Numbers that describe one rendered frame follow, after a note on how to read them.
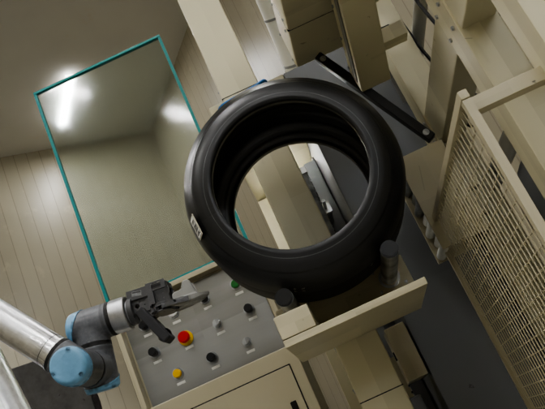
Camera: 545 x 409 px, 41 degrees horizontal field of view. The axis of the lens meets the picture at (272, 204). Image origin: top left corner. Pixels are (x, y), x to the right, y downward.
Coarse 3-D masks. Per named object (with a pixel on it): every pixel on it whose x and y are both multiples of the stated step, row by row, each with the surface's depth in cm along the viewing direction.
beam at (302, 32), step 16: (272, 0) 214; (288, 0) 198; (304, 0) 202; (320, 0) 205; (288, 16) 205; (304, 16) 209; (320, 16) 212; (288, 32) 214; (304, 32) 216; (320, 32) 220; (336, 32) 224; (288, 48) 232; (304, 48) 224; (320, 48) 228; (336, 48) 232
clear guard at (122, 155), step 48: (144, 48) 287; (48, 96) 287; (96, 96) 284; (144, 96) 281; (96, 144) 278; (144, 144) 274; (192, 144) 271; (96, 192) 272; (144, 192) 269; (96, 240) 266; (144, 240) 263; (192, 240) 260
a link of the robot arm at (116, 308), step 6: (114, 300) 190; (120, 300) 189; (108, 306) 188; (114, 306) 188; (120, 306) 187; (108, 312) 187; (114, 312) 187; (120, 312) 187; (126, 312) 188; (114, 318) 187; (120, 318) 187; (126, 318) 187; (114, 324) 187; (120, 324) 187; (126, 324) 187; (114, 330) 188; (120, 330) 188; (126, 330) 189
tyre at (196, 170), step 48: (240, 96) 194; (288, 96) 189; (336, 96) 188; (240, 144) 215; (288, 144) 218; (336, 144) 213; (384, 144) 182; (192, 192) 186; (384, 192) 178; (240, 240) 180; (336, 240) 176; (384, 240) 180; (288, 288) 180; (336, 288) 187
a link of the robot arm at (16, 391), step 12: (0, 348) 196; (0, 360) 192; (0, 372) 189; (12, 372) 193; (0, 384) 188; (12, 384) 190; (0, 396) 186; (12, 396) 187; (24, 396) 191; (0, 408) 185; (12, 408) 185; (24, 408) 187
